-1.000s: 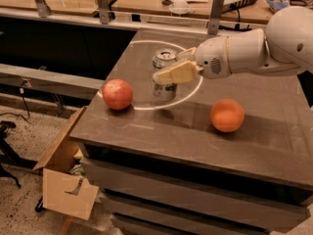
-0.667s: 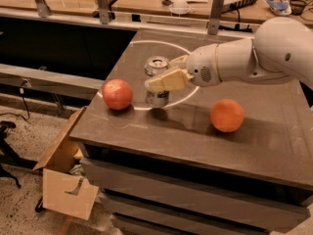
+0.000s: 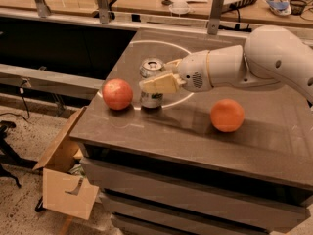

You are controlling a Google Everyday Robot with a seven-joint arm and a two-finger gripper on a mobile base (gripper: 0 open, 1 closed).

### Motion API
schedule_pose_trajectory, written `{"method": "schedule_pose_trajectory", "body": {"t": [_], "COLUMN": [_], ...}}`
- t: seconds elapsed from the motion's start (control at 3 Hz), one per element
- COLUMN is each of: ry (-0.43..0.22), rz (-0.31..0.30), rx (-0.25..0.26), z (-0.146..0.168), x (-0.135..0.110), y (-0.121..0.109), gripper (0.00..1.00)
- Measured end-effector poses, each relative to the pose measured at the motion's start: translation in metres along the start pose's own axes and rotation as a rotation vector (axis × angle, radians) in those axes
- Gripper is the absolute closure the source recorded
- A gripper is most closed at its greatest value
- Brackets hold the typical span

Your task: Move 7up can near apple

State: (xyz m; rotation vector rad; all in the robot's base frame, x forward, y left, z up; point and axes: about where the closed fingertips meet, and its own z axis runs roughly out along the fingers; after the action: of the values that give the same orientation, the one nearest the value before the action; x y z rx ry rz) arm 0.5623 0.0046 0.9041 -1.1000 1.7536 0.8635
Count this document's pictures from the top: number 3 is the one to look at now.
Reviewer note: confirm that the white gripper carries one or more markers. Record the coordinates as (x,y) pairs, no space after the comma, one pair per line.
(193,70)

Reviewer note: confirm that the silver 7up soda can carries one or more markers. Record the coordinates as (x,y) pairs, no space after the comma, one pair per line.
(151,67)

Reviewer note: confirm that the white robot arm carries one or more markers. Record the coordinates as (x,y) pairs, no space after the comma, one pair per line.
(271,56)

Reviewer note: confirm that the red apple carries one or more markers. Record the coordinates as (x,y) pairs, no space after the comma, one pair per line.
(117,94)

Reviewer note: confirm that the clear plastic cup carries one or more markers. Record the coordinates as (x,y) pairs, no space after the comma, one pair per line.
(179,8)

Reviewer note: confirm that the orange fruit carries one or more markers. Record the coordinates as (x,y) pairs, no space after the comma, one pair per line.
(227,115)

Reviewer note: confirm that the grey power strip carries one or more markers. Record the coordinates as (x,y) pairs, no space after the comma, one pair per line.
(230,5)

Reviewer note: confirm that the grey drawer cabinet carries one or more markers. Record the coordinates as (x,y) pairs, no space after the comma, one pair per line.
(149,196)

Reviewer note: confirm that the blue white cloth bundle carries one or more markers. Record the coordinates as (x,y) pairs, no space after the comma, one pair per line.
(280,8)

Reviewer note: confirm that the black mesh cup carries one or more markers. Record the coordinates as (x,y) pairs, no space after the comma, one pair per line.
(297,6)

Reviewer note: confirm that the open cardboard box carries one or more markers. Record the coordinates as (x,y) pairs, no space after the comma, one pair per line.
(61,191)

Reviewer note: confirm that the black stand base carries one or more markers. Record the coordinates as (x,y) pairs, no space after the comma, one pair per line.
(9,156)

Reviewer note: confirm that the metal bracket right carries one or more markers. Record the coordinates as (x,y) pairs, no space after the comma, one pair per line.
(214,16)

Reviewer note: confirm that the metal bracket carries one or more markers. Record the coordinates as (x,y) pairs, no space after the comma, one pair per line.
(103,8)
(214,16)
(43,9)

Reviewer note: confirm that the metal bracket middle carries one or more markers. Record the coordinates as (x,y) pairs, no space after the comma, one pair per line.
(103,8)

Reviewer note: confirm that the metal bracket left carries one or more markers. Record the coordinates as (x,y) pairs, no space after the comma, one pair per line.
(43,9)

